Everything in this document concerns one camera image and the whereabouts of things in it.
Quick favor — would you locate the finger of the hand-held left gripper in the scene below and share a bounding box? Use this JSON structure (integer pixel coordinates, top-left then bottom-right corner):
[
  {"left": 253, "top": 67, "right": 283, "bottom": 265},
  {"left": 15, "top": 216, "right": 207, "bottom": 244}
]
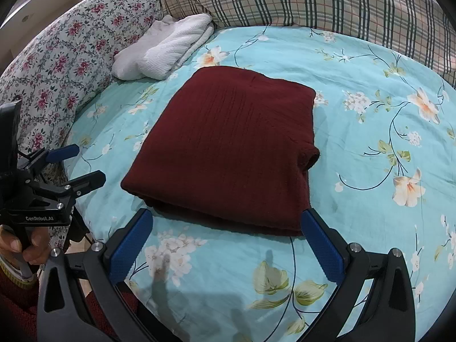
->
[
  {"left": 18, "top": 144, "right": 80, "bottom": 175},
  {"left": 36, "top": 170, "right": 107, "bottom": 203}
]

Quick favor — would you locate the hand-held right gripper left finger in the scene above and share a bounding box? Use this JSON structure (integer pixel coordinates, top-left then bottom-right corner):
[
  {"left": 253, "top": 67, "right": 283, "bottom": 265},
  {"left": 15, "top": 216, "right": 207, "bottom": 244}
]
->
[{"left": 37, "top": 208, "right": 182, "bottom": 342}]

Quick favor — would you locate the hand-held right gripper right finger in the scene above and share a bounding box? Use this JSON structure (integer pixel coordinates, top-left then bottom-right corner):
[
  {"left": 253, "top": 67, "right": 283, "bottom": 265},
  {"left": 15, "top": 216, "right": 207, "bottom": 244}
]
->
[{"left": 301, "top": 207, "right": 417, "bottom": 342}]

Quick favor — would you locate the maroon knit sweater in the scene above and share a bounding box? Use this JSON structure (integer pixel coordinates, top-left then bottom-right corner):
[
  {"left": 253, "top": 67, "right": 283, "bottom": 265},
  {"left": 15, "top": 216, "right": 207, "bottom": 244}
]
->
[{"left": 121, "top": 66, "right": 320, "bottom": 237}]

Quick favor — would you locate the person's left forearm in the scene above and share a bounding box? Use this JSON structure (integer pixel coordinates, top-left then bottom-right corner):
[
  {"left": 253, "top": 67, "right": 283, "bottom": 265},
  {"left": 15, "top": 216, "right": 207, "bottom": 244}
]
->
[{"left": 0, "top": 255, "right": 47, "bottom": 342}]

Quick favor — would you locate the person's left hand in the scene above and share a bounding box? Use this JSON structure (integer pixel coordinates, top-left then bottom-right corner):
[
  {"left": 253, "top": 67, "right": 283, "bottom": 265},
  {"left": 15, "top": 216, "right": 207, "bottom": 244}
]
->
[{"left": 0, "top": 224, "right": 50, "bottom": 268}]

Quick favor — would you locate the blue floral bed sheet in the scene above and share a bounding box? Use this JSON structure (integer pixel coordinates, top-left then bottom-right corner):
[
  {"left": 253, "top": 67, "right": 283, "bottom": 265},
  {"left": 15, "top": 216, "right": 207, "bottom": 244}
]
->
[{"left": 64, "top": 25, "right": 456, "bottom": 342}]

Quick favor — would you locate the floral pink pillow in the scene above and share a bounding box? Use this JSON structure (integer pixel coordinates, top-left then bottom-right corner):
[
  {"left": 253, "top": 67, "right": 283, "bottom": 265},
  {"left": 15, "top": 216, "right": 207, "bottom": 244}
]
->
[{"left": 0, "top": 0, "right": 168, "bottom": 243}]

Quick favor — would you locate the white folded towel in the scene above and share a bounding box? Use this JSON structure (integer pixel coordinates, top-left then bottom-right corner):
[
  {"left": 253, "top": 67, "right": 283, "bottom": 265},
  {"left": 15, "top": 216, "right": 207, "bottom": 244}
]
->
[{"left": 112, "top": 13, "right": 214, "bottom": 81}]

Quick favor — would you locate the plaid quilt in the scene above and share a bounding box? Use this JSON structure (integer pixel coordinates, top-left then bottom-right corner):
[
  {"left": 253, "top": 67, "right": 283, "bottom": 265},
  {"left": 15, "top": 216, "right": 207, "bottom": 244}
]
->
[{"left": 160, "top": 0, "right": 456, "bottom": 89}]

